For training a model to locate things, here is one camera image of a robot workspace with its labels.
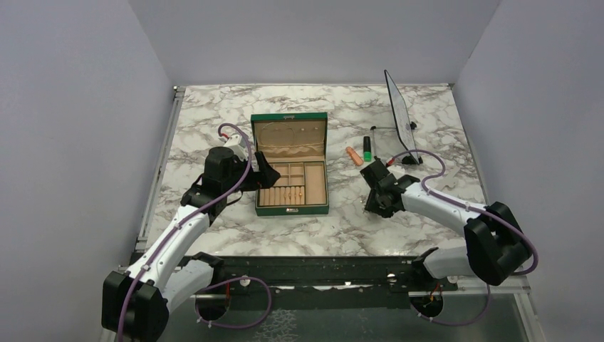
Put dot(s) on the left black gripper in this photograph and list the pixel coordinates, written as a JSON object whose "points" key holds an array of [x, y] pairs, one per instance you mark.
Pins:
{"points": [[266, 177]]}

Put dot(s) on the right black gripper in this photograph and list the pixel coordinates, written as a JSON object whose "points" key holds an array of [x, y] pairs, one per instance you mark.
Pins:
{"points": [[371, 205]]}

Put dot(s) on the green jewelry box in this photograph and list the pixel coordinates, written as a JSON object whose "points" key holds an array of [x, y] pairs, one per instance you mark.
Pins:
{"points": [[295, 145]]}

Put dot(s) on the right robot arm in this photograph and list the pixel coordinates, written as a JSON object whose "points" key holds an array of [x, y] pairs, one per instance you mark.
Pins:
{"points": [[494, 245]]}

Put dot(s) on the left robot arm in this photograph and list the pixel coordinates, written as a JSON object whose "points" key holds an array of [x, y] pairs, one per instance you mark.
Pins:
{"points": [[137, 303]]}

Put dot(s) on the green highlighter pen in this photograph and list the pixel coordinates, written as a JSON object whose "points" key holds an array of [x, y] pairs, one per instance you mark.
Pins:
{"points": [[367, 149]]}

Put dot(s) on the small whiteboard on stand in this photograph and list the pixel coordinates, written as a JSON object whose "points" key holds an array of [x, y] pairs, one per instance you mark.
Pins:
{"points": [[387, 140]]}

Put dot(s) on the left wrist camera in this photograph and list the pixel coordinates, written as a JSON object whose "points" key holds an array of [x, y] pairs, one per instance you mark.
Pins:
{"points": [[238, 145]]}

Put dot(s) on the aluminium frame rail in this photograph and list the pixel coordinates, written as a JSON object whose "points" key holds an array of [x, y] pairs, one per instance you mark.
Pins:
{"points": [[157, 178]]}

